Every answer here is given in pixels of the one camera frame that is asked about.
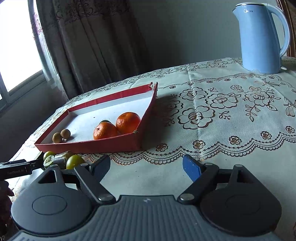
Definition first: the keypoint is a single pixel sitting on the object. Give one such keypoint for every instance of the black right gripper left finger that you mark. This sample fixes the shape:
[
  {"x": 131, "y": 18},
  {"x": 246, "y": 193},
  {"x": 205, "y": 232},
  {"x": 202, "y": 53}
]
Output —
[{"x": 87, "y": 177}]

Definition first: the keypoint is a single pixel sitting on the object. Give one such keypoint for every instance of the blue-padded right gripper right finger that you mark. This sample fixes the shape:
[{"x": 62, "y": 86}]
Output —
[{"x": 205, "y": 178}]

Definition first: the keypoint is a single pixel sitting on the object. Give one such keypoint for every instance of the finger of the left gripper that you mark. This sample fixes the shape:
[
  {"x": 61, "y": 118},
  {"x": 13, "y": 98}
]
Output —
[{"x": 38, "y": 164}]

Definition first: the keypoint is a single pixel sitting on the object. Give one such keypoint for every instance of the halved green lime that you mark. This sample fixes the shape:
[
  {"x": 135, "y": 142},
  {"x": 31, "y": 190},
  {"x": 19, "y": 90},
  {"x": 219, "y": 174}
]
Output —
[{"x": 48, "y": 161}]

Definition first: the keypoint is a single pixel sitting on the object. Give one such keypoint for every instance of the green round fruit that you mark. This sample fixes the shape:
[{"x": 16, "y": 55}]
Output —
[
  {"x": 73, "y": 161},
  {"x": 48, "y": 153}
]

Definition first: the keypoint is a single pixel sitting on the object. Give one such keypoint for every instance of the dark sugarcane piece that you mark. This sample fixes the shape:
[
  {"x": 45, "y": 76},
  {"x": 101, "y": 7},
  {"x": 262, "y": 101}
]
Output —
[{"x": 60, "y": 161}]

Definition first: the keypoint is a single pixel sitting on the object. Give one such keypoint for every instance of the brown longan fruit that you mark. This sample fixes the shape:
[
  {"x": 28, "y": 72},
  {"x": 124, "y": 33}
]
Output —
[
  {"x": 65, "y": 134},
  {"x": 57, "y": 138}
]

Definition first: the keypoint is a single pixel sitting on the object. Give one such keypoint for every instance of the orange tangerine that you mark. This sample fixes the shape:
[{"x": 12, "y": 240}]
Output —
[
  {"x": 127, "y": 122},
  {"x": 105, "y": 130}
]

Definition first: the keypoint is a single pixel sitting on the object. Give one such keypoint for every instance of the operator hand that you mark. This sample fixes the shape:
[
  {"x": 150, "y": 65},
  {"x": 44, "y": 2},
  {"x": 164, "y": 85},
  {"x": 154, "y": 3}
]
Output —
[{"x": 6, "y": 203}]

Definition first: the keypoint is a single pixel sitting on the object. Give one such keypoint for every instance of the red shallow cardboard box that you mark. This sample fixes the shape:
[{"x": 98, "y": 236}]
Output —
[{"x": 82, "y": 119}]

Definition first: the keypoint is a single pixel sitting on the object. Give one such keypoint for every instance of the floral lace tablecloth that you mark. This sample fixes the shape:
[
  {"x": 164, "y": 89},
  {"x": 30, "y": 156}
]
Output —
[{"x": 216, "y": 112}]

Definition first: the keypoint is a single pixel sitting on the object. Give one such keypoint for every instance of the brown patterned curtain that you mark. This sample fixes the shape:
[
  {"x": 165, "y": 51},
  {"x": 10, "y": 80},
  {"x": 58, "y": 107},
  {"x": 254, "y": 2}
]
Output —
[{"x": 84, "y": 45}]

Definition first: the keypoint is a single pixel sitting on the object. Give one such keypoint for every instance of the light blue electric kettle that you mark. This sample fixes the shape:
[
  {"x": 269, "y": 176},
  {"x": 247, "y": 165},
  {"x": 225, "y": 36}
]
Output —
[{"x": 260, "y": 46}]

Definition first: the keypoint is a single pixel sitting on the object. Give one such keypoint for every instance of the wooden chair back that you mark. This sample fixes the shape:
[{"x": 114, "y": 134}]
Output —
[{"x": 289, "y": 9}]

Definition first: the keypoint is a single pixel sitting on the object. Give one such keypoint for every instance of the window with grey frame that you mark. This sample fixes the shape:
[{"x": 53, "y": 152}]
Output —
[{"x": 21, "y": 67}]

